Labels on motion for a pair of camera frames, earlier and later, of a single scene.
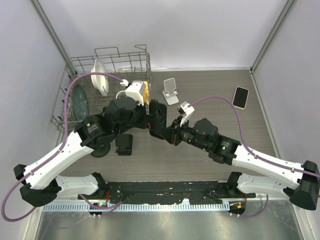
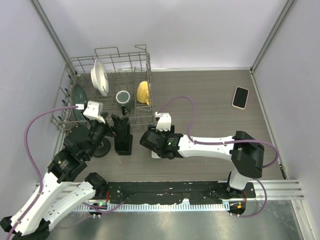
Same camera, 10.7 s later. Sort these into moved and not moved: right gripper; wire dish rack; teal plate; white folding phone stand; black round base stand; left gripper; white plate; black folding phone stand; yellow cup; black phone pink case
Moved: left gripper; right gripper; white folding phone stand
Not moved: white plate; teal plate; wire dish rack; black phone pink case; black folding phone stand; black round base stand; yellow cup
